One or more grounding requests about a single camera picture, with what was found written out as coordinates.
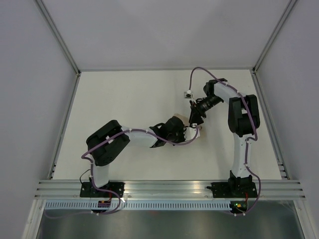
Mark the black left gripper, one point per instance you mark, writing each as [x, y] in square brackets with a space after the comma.
[182, 130]

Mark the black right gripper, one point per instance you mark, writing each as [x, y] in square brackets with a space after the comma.
[196, 112]

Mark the beige cloth napkin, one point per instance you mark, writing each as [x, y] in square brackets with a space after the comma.
[183, 119]

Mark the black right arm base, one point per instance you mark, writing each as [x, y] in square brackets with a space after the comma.
[224, 190]

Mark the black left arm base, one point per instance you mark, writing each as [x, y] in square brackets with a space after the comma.
[108, 191]

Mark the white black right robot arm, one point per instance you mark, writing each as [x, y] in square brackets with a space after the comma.
[243, 121]

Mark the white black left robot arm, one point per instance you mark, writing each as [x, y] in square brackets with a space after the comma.
[112, 139]

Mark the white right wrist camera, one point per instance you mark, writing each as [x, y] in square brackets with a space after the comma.
[188, 94]

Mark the aluminium rear frame bar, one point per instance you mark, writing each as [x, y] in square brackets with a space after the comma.
[164, 68]

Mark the aluminium table edge rail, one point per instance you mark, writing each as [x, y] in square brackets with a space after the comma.
[59, 141]

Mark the aluminium front mounting rail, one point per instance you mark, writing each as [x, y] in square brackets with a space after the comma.
[169, 190]

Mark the aluminium right frame post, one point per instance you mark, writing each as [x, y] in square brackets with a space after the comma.
[276, 31]

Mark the aluminium frame post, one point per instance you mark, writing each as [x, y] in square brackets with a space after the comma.
[57, 35]
[276, 31]

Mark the white slotted cable duct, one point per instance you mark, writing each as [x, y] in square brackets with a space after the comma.
[149, 205]

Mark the aluminium left frame post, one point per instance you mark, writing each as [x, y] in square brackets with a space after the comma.
[57, 35]

